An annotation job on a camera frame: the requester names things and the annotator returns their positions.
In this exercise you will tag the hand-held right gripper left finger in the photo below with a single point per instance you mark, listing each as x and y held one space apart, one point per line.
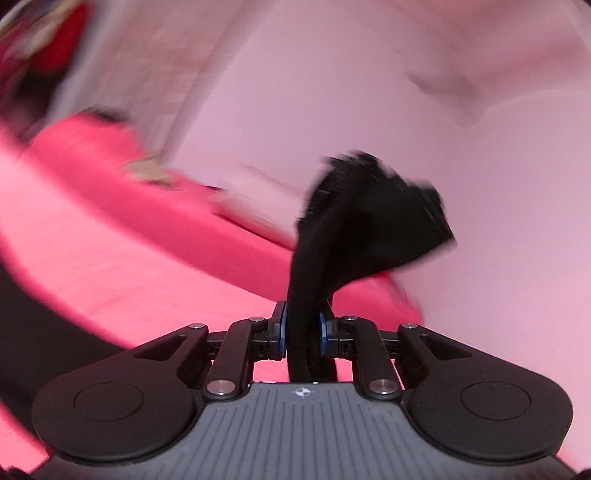
282 333

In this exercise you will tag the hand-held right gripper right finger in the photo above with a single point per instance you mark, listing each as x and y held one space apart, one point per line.
323 334

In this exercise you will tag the pale pink satin pillow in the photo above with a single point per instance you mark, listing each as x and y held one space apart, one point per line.
258 196

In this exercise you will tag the hot pink bed sheet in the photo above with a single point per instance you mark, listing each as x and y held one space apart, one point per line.
152 258

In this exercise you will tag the beige crumpled cloth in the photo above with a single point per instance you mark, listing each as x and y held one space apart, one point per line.
150 170

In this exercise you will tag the light pink fleece blanket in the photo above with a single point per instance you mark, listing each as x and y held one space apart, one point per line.
18 434

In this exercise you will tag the hanging dark and red clothes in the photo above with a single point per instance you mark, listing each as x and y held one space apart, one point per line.
32 46

